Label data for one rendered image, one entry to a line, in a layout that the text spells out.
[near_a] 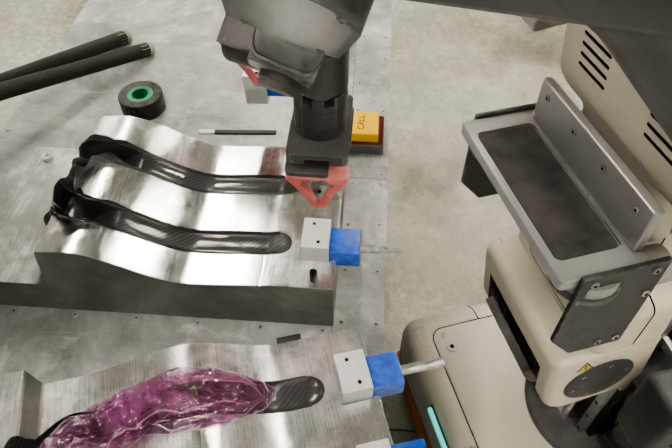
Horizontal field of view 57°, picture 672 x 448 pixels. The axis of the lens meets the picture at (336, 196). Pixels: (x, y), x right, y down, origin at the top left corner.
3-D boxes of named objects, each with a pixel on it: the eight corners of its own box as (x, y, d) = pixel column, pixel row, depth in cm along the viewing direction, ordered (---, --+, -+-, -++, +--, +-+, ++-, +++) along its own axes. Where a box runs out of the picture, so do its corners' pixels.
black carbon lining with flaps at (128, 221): (303, 183, 92) (300, 136, 85) (289, 270, 82) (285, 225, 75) (78, 171, 94) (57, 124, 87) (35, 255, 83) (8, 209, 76)
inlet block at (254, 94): (329, 87, 102) (328, 59, 98) (326, 106, 98) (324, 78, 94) (252, 85, 103) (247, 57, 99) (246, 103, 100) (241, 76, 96)
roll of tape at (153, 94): (118, 123, 112) (113, 108, 110) (126, 96, 118) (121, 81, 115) (162, 121, 113) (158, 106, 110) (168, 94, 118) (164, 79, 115)
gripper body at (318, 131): (285, 166, 64) (281, 112, 59) (297, 104, 71) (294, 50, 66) (347, 170, 64) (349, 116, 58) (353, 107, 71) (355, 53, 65)
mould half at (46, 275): (345, 188, 101) (346, 126, 91) (333, 326, 84) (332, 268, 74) (50, 172, 104) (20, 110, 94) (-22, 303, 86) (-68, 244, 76)
